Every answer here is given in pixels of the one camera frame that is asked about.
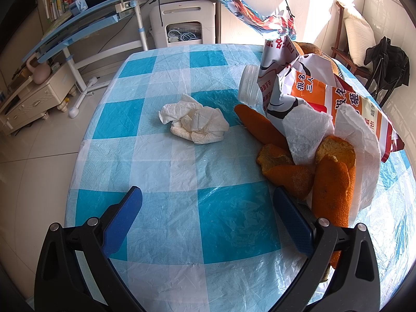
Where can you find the blue white checkered tablecloth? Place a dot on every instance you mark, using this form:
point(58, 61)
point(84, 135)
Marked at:
point(182, 169)

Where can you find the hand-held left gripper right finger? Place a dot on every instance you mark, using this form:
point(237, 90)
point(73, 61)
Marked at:
point(292, 224)

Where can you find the wooden chair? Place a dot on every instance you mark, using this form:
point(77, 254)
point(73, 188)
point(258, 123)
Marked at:
point(339, 52)

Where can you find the white cushion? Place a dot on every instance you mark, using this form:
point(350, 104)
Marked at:
point(359, 35)

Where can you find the white tissue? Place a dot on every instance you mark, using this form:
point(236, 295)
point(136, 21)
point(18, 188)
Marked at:
point(195, 123)

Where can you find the white thin plastic bag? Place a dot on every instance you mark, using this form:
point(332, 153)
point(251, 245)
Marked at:
point(308, 130)

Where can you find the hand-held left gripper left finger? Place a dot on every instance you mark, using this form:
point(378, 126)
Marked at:
point(125, 221)

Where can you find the black folding chair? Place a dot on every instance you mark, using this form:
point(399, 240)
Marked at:
point(386, 61)

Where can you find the pink kettlebell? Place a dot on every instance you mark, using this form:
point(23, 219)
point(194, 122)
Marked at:
point(38, 71)

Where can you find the dark fruit bowl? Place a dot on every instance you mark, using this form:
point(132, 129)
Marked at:
point(339, 70)

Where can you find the cream tv cabinet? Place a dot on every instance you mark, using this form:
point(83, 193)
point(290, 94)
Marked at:
point(32, 99)

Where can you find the large long orange peel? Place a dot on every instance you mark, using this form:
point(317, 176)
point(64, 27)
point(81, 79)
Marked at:
point(331, 191)

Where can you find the white air purifier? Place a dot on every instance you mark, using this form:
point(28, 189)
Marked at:
point(182, 19)

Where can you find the clear plastic bottle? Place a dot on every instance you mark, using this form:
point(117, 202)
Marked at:
point(248, 86)

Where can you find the blue study desk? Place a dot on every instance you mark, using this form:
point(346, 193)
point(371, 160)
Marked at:
point(81, 19)

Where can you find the row of books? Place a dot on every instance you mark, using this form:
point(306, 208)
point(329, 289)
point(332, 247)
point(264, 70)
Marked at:
point(60, 0)

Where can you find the orange white snack bag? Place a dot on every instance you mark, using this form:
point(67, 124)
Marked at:
point(325, 94)

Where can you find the printed hanging bag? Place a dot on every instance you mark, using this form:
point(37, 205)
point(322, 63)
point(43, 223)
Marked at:
point(247, 9)

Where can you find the small curled orange peel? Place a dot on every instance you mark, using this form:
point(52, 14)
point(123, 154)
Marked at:
point(273, 157)

